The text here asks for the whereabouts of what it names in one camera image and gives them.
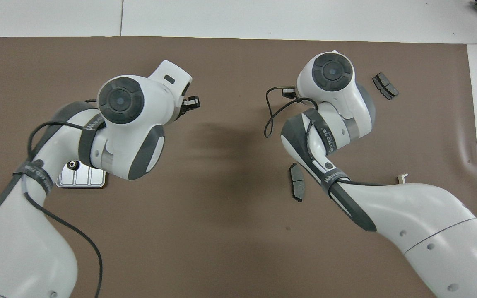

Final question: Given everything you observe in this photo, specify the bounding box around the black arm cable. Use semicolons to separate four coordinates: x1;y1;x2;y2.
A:
264;86;318;139
26;119;103;298

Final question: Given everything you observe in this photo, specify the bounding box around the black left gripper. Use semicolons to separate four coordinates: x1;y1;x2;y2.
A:
174;82;201;122

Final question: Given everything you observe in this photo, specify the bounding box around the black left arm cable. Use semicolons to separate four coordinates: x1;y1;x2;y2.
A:
26;119;103;298

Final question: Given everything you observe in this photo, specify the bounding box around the brown table mat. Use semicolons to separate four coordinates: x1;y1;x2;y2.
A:
0;36;477;298

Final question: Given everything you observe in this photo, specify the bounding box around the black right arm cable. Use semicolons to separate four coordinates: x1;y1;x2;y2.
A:
264;86;318;139

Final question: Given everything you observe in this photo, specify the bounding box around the dark grey brake pad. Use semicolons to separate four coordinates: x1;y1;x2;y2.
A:
372;72;399;101
289;162;306;202

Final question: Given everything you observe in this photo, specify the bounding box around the grey metal tray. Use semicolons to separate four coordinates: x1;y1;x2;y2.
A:
56;159;107;189

